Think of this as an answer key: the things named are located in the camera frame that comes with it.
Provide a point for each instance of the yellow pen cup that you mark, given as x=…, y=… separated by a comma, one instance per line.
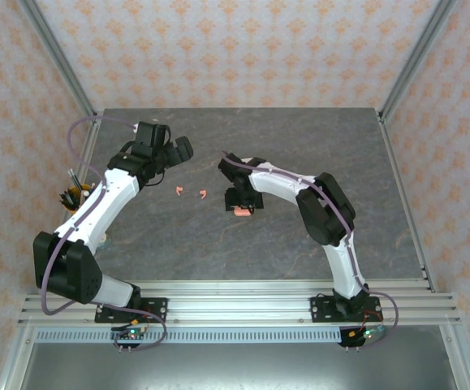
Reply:
x=72, y=209

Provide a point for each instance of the grey metal panel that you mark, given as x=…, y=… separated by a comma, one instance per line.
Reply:
x=234, y=369

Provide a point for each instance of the pink earbud charging case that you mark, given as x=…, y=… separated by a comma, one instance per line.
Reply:
x=240, y=212

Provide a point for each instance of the aluminium frame post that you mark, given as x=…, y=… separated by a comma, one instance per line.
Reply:
x=418, y=53
x=460, y=365
x=13, y=365
x=57, y=53

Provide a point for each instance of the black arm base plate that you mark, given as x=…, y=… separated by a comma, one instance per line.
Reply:
x=157, y=308
x=320, y=310

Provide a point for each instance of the pencil with eraser tip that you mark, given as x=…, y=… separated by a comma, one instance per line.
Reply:
x=75, y=180

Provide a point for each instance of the aluminium mounting rail beams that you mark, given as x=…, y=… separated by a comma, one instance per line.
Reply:
x=238, y=304

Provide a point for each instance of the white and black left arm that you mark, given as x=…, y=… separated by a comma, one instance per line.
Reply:
x=109, y=195

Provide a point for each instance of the white marker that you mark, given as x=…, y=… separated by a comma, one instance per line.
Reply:
x=85, y=197

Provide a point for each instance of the black pen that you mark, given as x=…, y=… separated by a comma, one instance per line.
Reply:
x=67, y=200

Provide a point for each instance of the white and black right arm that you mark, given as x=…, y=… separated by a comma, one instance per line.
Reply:
x=271, y=191

